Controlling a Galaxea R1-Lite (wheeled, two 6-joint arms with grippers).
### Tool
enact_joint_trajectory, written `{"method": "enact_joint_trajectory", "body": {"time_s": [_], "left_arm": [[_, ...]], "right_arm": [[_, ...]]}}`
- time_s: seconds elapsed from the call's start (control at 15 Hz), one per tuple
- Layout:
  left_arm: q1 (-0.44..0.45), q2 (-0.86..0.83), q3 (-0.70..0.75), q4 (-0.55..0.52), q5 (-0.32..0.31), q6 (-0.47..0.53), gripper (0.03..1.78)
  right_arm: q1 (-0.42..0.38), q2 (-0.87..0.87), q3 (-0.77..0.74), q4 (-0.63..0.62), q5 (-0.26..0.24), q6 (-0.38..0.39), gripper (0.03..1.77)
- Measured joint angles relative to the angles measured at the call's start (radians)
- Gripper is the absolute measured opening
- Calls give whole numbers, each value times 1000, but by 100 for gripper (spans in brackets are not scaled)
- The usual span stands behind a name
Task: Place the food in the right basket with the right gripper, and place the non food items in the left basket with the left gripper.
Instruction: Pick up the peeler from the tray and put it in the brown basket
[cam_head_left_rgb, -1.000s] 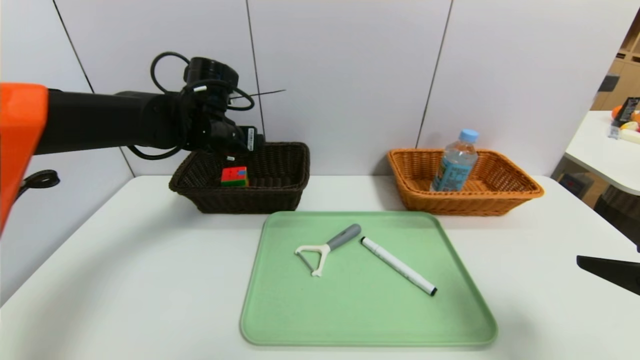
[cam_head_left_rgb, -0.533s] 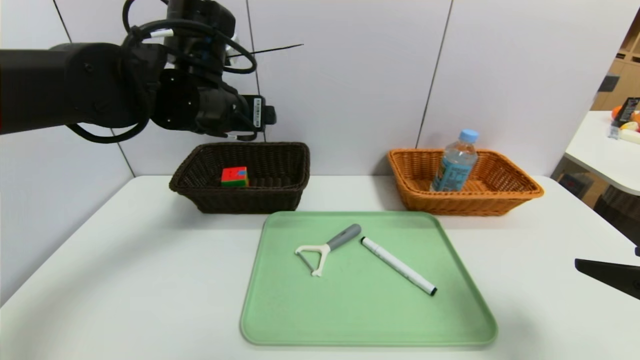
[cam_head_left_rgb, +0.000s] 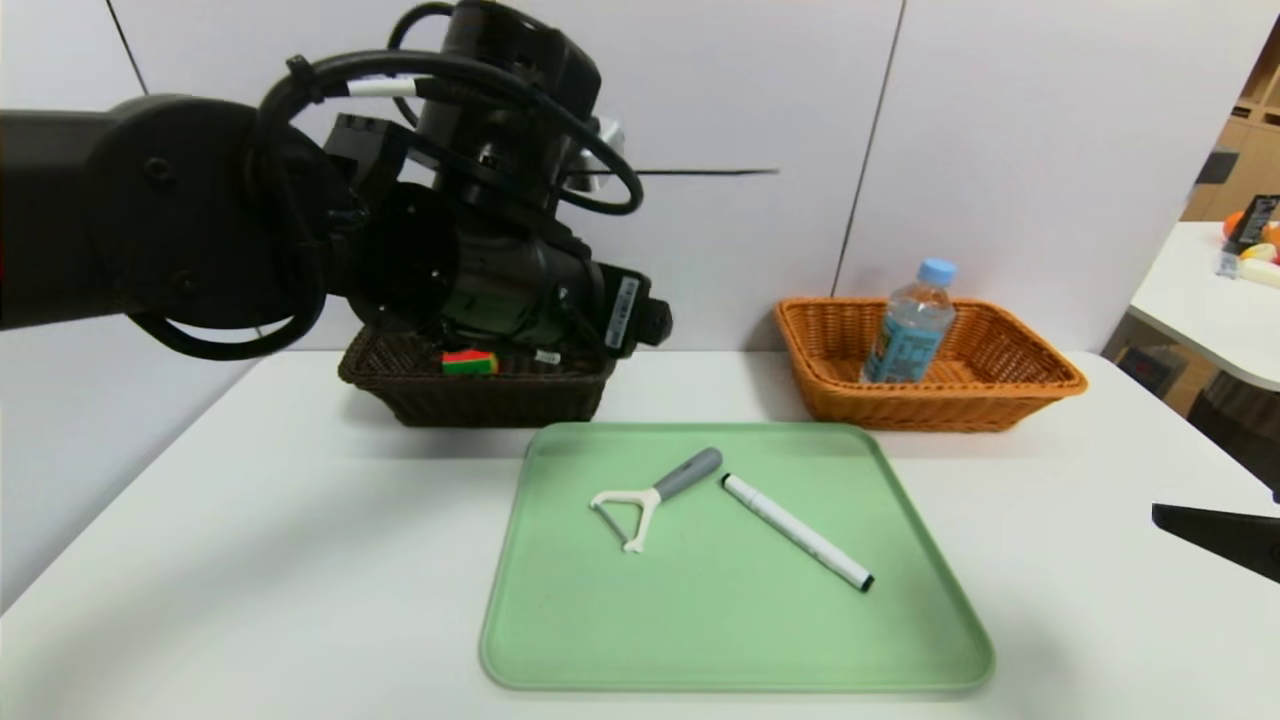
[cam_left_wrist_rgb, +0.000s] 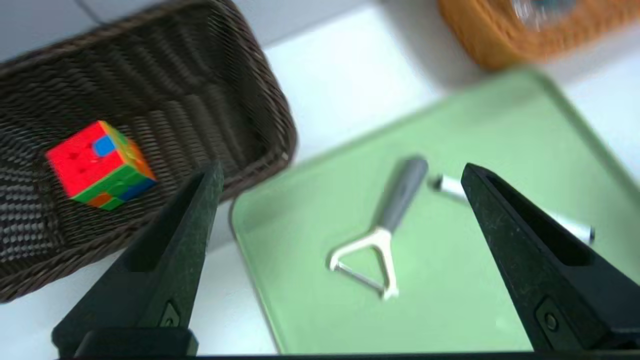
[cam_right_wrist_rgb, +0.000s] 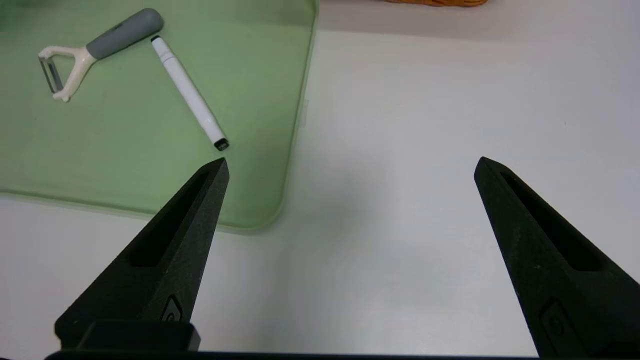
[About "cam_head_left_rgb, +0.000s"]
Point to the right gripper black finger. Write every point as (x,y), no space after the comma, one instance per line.
(1240,545)

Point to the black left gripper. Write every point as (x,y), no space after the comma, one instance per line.
(627,312)

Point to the colourful puzzle cube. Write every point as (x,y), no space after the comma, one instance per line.
(470,365)

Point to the clear water bottle blue cap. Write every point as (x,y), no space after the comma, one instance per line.
(905,340)

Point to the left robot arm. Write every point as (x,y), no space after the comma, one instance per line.
(150,200)

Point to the dark brown wicker basket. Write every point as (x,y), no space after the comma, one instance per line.
(480,400)

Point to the orange wicker basket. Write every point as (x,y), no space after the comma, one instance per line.
(950,405)

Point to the black chair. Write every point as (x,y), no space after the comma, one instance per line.
(1240,440)

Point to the brown cabinet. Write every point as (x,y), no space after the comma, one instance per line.
(1180,385)

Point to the white side table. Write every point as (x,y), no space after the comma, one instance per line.
(1200,305)

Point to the white marker pen black cap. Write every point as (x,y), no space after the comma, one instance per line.
(795,530)

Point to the white tube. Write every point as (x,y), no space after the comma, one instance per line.
(1262,275)

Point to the small clear container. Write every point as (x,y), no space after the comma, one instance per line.
(1226,266)

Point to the yellow toy fruit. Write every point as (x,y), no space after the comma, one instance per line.
(1258,253)

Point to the orange fruit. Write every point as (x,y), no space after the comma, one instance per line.
(1232,226)

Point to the black carton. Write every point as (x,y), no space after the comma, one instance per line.
(1257,220)

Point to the green plastic tray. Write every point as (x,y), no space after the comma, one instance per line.
(750,640)

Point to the wooden shelf unit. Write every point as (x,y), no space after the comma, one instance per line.
(1250,160)

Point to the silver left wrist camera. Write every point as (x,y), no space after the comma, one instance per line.
(608,135)

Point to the grey wall box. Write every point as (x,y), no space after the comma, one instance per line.
(1214,168)

